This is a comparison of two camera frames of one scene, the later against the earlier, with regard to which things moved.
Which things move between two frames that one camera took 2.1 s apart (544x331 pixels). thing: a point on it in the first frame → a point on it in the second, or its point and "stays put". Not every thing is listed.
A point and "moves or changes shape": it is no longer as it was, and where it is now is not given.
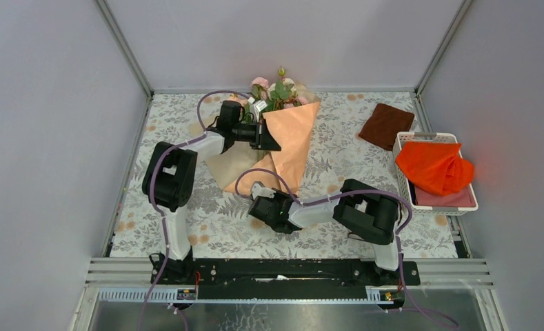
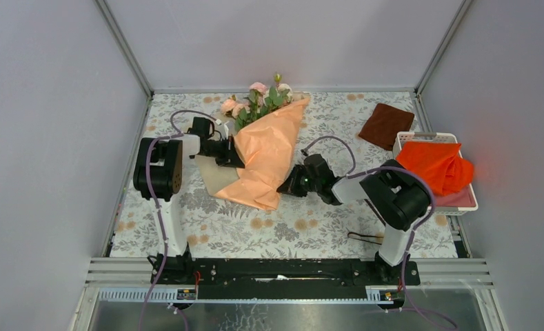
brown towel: x=383 y=125 stays put
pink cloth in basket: x=464 y=198 stays put
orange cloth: x=437 y=167 stays put
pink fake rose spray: x=299 y=94 → x=283 y=89
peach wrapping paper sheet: x=290 y=127 moves or changes shape
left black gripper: x=261 y=137 → x=229 y=156
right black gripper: x=279 y=194 → x=291 y=184
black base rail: x=282 y=278 stays put
